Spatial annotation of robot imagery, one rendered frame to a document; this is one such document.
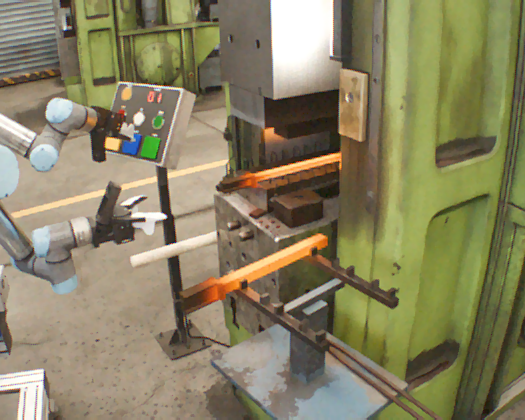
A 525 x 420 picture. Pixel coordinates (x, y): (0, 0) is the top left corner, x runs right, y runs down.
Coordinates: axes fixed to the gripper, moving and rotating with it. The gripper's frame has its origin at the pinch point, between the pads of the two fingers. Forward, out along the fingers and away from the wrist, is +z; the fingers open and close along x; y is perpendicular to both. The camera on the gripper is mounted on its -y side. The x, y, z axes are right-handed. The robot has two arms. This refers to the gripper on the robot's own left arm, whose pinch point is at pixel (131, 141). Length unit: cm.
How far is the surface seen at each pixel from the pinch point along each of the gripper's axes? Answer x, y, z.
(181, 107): -7.0, 16.2, 12.3
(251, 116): -47.0, 13.9, -3.0
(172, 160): -7.0, -2.5, 15.1
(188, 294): -69, -31, -40
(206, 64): 306, 144, 387
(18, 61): 667, 117, 341
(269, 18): -57, 36, -21
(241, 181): -45.6, -4.5, 2.8
